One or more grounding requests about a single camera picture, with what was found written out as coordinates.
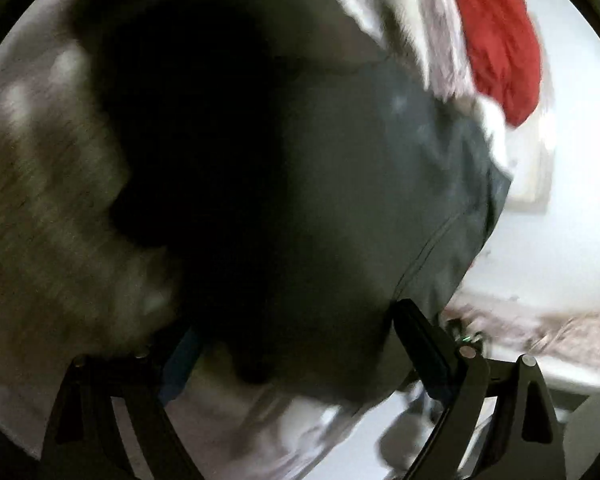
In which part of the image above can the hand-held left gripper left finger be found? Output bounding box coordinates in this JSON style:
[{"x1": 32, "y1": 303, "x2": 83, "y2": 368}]
[{"x1": 40, "y1": 330, "x2": 204, "y2": 480}]

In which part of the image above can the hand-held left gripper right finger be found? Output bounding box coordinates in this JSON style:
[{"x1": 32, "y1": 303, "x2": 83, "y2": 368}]
[{"x1": 392, "y1": 299, "x2": 567, "y2": 480}]

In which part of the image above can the black leather jacket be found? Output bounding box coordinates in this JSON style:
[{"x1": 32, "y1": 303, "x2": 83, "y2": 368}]
[{"x1": 75, "y1": 0, "x2": 513, "y2": 406}]

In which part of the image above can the brown grey blurred cloth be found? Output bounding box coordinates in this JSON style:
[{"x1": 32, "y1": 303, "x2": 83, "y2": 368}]
[{"x1": 0, "y1": 0, "x2": 481, "y2": 461}]

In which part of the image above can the red quilt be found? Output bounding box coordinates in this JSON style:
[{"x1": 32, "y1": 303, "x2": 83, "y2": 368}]
[{"x1": 437, "y1": 0, "x2": 543, "y2": 128}]

